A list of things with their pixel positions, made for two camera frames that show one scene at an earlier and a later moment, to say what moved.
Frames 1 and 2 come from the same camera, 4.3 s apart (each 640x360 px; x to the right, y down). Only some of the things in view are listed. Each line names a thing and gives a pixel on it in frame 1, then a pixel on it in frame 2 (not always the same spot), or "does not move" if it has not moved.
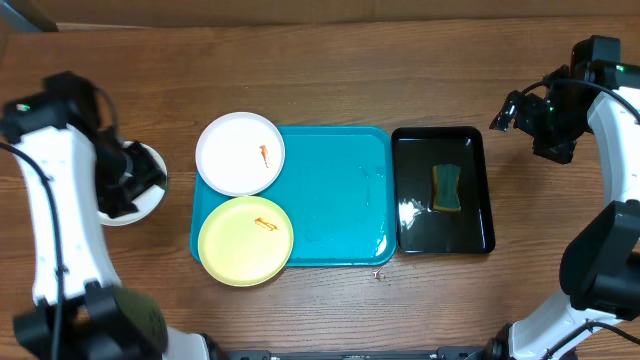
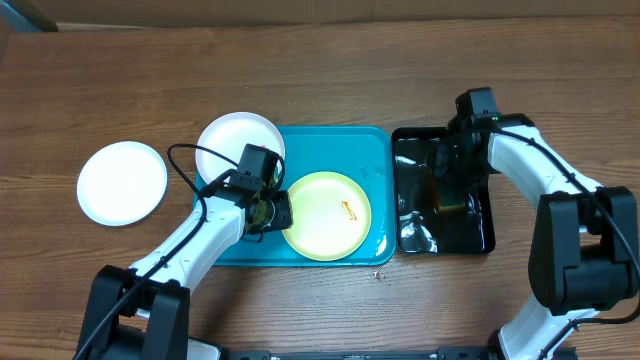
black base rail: x=443 y=353 does not move
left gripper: x=154 y=179 -> x=284 y=217
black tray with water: x=422 y=230 does not move
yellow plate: x=245 y=241 -> x=331 y=216
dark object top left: x=23 y=16 does not move
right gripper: x=529 y=109 -> x=448 y=177
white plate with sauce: x=240 y=154 does not move
